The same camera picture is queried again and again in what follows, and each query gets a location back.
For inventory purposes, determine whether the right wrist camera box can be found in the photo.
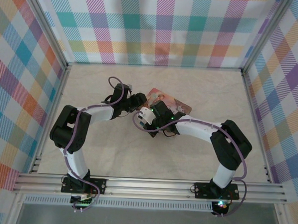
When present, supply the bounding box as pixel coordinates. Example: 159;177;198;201
137;106;157;127

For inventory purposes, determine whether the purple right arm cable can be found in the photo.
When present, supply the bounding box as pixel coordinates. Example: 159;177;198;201
128;110;252;219

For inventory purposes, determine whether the thin aluminium rear rail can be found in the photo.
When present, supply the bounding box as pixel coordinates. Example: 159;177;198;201
66;59;244;74

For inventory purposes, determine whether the aluminium table side rail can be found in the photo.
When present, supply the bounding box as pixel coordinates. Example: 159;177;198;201
235;71;281;184
28;62;73;176

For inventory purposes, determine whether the wide aluminium base rail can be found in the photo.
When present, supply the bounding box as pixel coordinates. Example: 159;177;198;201
12;169;288;207

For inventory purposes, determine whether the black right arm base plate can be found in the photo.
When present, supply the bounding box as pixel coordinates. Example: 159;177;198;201
193;181;241;200

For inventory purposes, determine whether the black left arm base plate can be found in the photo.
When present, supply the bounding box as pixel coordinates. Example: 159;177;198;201
61;176;107;195

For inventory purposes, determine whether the slotted grey cable duct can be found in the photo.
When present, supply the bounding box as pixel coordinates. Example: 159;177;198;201
21;191;214;213

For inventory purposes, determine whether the aluminium corner post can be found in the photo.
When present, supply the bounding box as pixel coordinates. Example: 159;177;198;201
241;0;293;75
16;0;73;68

